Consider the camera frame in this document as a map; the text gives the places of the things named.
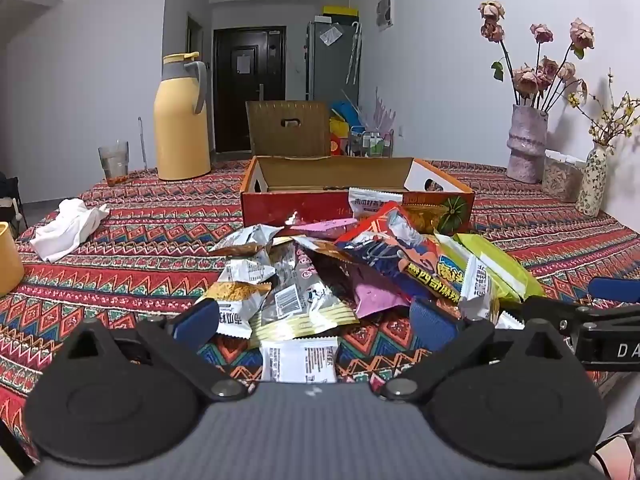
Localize clear plastic container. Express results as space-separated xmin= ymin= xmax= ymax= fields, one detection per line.
xmin=542 ymin=148 xmax=586 ymax=204

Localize white cookie snack packet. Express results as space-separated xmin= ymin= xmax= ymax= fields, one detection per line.
xmin=348 ymin=187 xmax=404 ymax=221

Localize patterned red tablecloth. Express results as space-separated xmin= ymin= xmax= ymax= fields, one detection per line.
xmin=0 ymin=158 xmax=640 ymax=467

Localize dried pink roses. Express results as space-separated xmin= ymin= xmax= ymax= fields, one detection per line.
xmin=477 ymin=0 xmax=596 ymax=114

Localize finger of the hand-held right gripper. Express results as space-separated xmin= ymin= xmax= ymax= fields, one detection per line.
xmin=587 ymin=275 xmax=640 ymax=305
xmin=520 ymin=295 xmax=640 ymax=334

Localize red cardboard box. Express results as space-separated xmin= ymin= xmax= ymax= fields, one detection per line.
xmin=240 ymin=155 xmax=476 ymax=235

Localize metal wire rack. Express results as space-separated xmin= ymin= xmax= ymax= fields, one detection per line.
xmin=347 ymin=129 xmax=394 ymax=159

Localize black folding chair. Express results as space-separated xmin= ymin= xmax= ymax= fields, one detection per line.
xmin=0 ymin=172 xmax=24 ymax=239

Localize yellow mug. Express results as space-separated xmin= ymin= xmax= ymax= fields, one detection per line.
xmin=0 ymin=221 xmax=26 ymax=297

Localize pink ceramic vase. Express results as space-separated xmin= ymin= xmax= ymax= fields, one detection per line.
xmin=506 ymin=104 xmax=550 ymax=185

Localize white cloth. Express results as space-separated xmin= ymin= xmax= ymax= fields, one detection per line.
xmin=29 ymin=198 xmax=111 ymax=263

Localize blue plastic item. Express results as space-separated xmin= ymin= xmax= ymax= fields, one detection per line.
xmin=330 ymin=100 xmax=361 ymax=124

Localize wooden chair back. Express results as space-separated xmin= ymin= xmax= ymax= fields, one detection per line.
xmin=245 ymin=100 xmax=332 ymax=159

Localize gold-white snack packet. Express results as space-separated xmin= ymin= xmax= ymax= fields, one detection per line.
xmin=254 ymin=244 xmax=362 ymax=347

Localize white wall panel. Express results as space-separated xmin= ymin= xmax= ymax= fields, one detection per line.
xmin=375 ymin=0 xmax=395 ymax=32

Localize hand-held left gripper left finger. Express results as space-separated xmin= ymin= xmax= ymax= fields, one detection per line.
xmin=59 ymin=298 xmax=252 ymax=403

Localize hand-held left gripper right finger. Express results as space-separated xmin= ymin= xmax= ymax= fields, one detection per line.
xmin=381 ymin=298 xmax=577 ymax=402

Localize pile of snack packets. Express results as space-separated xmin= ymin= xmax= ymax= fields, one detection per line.
xmin=196 ymin=201 xmax=527 ymax=347

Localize dark entrance door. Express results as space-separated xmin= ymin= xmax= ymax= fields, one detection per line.
xmin=212 ymin=25 xmax=287 ymax=154

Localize glass cup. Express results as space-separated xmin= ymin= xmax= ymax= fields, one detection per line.
xmin=98 ymin=140 xmax=130 ymax=187

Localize floral slim vase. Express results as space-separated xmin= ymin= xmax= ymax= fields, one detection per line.
xmin=574 ymin=142 xmax=609 ymax=219

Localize yellow thermos jug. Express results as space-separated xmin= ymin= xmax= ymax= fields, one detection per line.
xmin=153 ymin=51 xmax=212 ymax=182

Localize grey refrigerator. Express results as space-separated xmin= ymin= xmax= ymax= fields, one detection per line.
xmin=305 ymin=18 xmax=360 ymax=104

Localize white folded umbrella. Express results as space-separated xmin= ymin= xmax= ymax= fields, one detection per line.
xmin=346 ymin=22 xmax=362 ymax=85

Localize large blue red snack bag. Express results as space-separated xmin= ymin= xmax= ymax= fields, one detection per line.
xmin=334 ymin=202 xmax=464 ymax=307

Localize yellow flower branches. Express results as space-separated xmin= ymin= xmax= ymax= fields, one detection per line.
xmin=567 ymin=69 xmax=640 ymax=156

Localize white printed snack packet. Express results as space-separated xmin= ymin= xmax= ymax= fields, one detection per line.
xmin=259 ymin=337 xmax=340 ymax=385

